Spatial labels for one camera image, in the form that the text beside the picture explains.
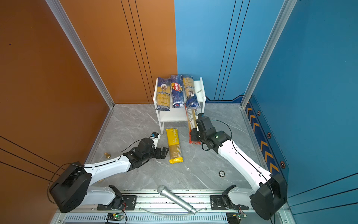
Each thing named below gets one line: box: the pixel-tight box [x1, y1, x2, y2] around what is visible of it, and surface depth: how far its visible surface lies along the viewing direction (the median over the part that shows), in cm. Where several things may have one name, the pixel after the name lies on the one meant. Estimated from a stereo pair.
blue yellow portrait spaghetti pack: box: [182, 75, 200, 109], surface depth 79 cm
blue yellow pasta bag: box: [156, 77, 171, 112], surface depth 78 cm
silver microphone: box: [157, 184, 197, 215], surface depth 75 cm
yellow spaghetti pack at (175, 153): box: [165, 128, 184, 164], surface depth 93 cm
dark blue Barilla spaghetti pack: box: [170, 74, 185, 108], surface depth 79 cm
